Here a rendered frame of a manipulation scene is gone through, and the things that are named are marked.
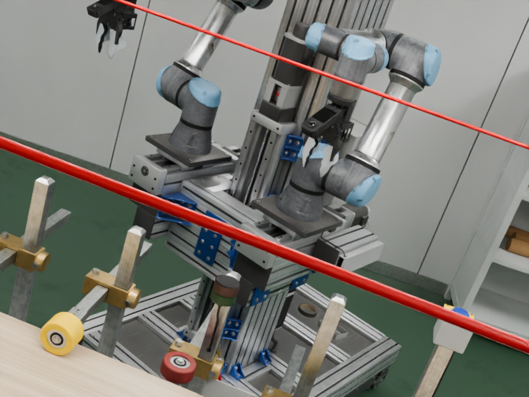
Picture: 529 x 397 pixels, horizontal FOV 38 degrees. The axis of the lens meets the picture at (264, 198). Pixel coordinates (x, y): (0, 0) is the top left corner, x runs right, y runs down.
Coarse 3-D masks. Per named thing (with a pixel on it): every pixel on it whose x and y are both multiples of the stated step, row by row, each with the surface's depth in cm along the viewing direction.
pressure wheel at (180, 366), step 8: (168, 352) 177; (176, 352) 178; (168, 360) 174; (176, 360) 176; (184, 360) 177; (192, 360) 177; (168, 368) 172; (176, 368) 173; (184, 368) 174; (192, 368) 174; (168, 376) 173; (176, 376) 172; (184, 376) 173; (192, 376) 175
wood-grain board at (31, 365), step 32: (0, 320) 170; (0, 352) 161; (32, 352) 164; (96, 352) 170; (0, 384) 152; (32, 384) 155; (64, 384) 158; (96, 384) 161; (128, 384) 164; (160, 384) 167
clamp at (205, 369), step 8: (184, 344) 188; (192, 344) 189; (184, 352) 185; (192, 352) 186; (200, 360) 185; (216, 360) 187; (200, 368) 185; (208, 368) 185; (216, 368) 185; (200, 376) 186; (208, 376) 185; (216, 376) 185
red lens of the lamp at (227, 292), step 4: (216, 276) 174; (216, 280) 172; (216, 284) 171; (240, 284) 174; (216, 288) 172; (220, 288) 171; (224, 288) 171; (228, 288) 171; (236, 288) 172; (216, 292) 172; (220, 292) 171; (224, 292) 171; (228, 292) 171; (232, 292) 171; (236, 292) 172; (224, 296) 171; (228, 296) 171; (232, 296) 172
